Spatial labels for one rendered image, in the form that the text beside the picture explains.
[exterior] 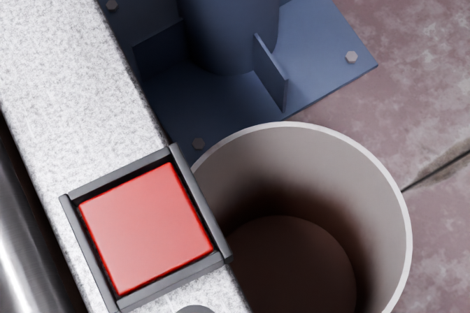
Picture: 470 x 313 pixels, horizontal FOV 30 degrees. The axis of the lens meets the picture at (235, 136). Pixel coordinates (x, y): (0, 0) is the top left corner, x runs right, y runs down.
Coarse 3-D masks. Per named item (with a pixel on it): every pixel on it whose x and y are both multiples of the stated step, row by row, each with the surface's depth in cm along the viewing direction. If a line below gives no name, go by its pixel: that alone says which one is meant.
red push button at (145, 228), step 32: (128, 192) 51; (160, 192) 51; (96, 224) 50; (128, 224) 50; (160, 224) 50; (192, 224) 50; (128, 256) 50; (160, 256) 49; (192, 256) 49; (128, 288) 49
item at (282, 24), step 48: (144, 0) 159; (192, 0) 131; (240, 0) 128; (288, 0) 157; (144, 48) 143; (192, 48) 149; (240, 48) 144; (288, 48) 155; (336, 48) 155; (192, 96) 152; (240, 96) 152; (288, 96) 152; (192, 144) 148
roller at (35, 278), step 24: (0, 144) 55; (0, 168) 53; (0, 192) 52; (0, 216) 51; (24, 216) 52; (0, 240) 51; (24, 240) 51; (0, 264) 50; (24, 264) 51; (48, 264) 52; (0, 288) 50; (24, 288) 50; (48, 288) 50; (0, 312) 50; (24, 312) 49; (48, 312) 50; (72, 312) 51
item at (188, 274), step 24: (120, 168) 51; (144, 168) 51; (72, 192) 51; (96, 192) 51; (192, 192) 50; (72, 216) 50; (216, 240) 49; (96, 264) 49; (192, 264) 49; (216, 264) 49; (144, 288) 49; (168, 288) 49; (120, 312) 49
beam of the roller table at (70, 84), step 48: (0, 0) 57; (48, 0) 57; (96, 0) 57; (0, 48) 56; (48, 48) 56; (96, 48) 56; (0, 96) 55; (48, 96) 54; (96, 96) 54; (144, 96) 55; (48, 144) 53; (96, 144) 53; (144, 144) 53; (48, 192) 52; (96, 288) 50; (192, 288) 50; (240, 288) 50
